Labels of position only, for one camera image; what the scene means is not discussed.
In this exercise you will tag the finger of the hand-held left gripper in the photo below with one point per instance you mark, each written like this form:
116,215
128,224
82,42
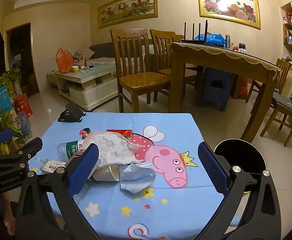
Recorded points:
2,135
32,145

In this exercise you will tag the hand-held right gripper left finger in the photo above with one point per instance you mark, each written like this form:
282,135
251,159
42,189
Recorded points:
88,160

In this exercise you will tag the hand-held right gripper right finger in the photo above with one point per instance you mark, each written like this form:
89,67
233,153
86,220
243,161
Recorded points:
211,165

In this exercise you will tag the white paper cup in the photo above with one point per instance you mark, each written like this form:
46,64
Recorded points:
106,173

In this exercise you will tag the clear plastic water bottle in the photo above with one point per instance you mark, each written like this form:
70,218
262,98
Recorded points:
68,150

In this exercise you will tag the black gold-rimmed trash bin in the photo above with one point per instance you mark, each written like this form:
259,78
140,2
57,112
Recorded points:
238,155

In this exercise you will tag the person's left hand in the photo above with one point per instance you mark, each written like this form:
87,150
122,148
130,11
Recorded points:
9,212

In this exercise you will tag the crumpled white plastic bag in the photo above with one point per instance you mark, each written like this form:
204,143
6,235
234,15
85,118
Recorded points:
111,145

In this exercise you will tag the small red wrapper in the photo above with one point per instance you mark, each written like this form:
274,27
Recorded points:
84,132

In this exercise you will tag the small white carton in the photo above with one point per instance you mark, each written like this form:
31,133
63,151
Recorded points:
51,166

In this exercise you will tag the blue gift box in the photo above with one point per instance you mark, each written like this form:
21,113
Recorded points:
3,100

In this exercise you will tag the red gift box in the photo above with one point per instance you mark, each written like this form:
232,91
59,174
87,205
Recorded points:
23,105

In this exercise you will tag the blue cartoon printed tablecloth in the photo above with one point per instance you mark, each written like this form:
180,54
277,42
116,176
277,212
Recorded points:
111,125

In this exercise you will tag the flat red box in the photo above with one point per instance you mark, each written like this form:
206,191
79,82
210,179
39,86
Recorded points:
119,132

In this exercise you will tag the blue face mask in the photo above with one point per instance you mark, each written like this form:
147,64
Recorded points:
136,180

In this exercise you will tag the black phone stand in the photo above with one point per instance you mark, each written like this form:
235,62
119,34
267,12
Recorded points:
72,110

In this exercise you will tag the round-leaf green plant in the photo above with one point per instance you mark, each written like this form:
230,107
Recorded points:
7,77

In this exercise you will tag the white coffee table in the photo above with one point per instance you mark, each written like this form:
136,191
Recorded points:
96,97

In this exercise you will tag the blue plastic stool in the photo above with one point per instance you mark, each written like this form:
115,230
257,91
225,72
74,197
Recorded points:
213,90

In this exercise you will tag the orange bag under table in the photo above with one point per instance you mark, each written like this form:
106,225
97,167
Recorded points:
244,90

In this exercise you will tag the wooden chair with cushion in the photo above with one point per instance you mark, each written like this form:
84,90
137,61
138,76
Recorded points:
278,110

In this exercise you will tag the small yellow cup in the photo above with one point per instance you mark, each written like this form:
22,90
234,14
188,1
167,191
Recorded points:
75,69

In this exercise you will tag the orange plastic bag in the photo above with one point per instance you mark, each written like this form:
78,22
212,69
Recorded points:
64,62

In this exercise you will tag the wooden slat-back chair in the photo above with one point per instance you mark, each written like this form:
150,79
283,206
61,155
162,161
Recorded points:
283,72
141,80
161,45

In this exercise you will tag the grey seat cushion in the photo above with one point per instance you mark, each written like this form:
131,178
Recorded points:
283,98

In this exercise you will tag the wooden dining table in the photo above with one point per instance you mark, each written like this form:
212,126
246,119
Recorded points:
211,62

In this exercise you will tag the grey sofa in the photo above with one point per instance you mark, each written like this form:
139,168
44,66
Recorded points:
101,48

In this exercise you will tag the cream lace table cover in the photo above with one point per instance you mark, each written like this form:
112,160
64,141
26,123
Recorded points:
236,52

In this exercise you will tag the black mug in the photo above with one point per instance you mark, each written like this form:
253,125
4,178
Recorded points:
242,47

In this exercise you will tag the grey thermos bottle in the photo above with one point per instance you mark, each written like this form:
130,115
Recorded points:
227,42

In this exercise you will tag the black antenna router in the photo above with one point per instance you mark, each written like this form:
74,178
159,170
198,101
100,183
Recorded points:
198,40

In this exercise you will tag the blue plastic bag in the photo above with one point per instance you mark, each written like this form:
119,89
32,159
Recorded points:
213,38

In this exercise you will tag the framed horses painting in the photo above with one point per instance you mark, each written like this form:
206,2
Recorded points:
126,8

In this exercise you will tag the framed flowers painting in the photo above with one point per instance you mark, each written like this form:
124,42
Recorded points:
228,6

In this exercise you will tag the wall shelf with items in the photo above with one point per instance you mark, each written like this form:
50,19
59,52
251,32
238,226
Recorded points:
289,30

